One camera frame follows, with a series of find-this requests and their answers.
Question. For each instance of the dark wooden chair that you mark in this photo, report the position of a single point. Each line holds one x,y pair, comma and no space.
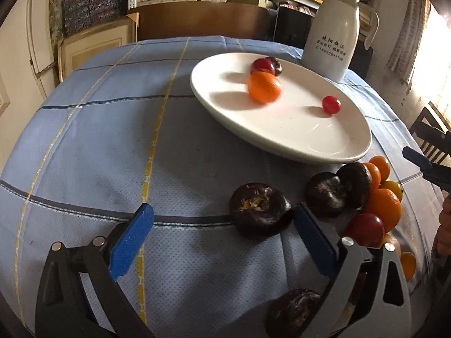
428,130

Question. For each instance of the brown wooden board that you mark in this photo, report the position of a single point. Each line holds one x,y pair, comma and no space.
201,21

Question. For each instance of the cardboard box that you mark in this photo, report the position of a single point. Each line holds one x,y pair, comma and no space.
95,47

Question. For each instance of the blue patterned storage boxes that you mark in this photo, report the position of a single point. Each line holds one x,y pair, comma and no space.
95,7

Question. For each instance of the white door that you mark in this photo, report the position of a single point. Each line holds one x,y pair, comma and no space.
21,60

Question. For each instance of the black case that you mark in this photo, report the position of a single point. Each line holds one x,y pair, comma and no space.
292,24

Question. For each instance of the person's right hand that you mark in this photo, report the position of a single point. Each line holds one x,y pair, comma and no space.
444,225

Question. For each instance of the white oval plate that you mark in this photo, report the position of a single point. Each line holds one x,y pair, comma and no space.
282,126

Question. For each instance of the white thermos jug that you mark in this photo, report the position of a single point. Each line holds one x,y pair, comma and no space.
331,24

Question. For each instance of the dark brown water chestnut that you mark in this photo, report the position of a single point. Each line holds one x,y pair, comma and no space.
296,311
278,66
356,183
260,214
324,193

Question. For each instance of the pale curtain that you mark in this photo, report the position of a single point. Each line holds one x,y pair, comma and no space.
408,31

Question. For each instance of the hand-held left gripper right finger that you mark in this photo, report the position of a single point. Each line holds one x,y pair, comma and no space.
313,239

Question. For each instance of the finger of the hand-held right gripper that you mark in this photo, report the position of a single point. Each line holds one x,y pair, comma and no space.
415,156

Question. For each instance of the orange tangerine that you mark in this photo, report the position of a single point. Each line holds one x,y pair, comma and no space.
383,166
408,266
375,176
384,207
264,87

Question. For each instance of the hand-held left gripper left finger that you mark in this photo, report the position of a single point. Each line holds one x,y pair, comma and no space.
132,243

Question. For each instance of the red cherry tomato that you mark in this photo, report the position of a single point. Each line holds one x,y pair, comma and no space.
331,105
261,65
366,229

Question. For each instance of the blue checked tablecloth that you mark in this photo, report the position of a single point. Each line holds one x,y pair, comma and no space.
105,148

